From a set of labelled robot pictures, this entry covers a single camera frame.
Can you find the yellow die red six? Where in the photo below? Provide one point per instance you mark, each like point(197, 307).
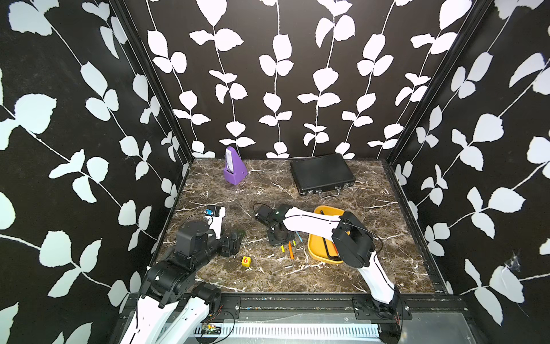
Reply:
point(246, 261)

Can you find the small circuit board with wires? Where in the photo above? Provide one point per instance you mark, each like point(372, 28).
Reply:
point(209, 329)

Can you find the black ribbed carrying case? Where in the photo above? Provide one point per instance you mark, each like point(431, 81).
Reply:
point(320, 174)

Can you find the large black hex key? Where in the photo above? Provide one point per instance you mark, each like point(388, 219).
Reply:
point(331, 251)

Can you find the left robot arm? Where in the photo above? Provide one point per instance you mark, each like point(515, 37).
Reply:
point(169, 306)

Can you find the yellow plastic storage box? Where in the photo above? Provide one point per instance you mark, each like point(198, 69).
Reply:
point(315, 245)

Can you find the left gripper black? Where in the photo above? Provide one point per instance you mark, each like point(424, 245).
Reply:
point(234, 246)

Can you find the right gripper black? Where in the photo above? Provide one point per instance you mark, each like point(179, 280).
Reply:
point(273, 242)

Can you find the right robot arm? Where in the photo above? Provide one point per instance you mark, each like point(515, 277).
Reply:
point(353, 242)

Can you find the white slotted cable duct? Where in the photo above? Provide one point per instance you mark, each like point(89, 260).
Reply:
point(300, 331)

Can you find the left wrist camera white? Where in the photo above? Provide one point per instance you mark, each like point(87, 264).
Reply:
point(215, 214)

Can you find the black front mounting rail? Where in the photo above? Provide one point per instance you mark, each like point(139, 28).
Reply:
point(359, 305)

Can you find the purple metronome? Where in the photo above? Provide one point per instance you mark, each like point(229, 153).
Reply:
point(235, 170)

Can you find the blue hex key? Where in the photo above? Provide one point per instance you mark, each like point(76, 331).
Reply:
point(298, 236)

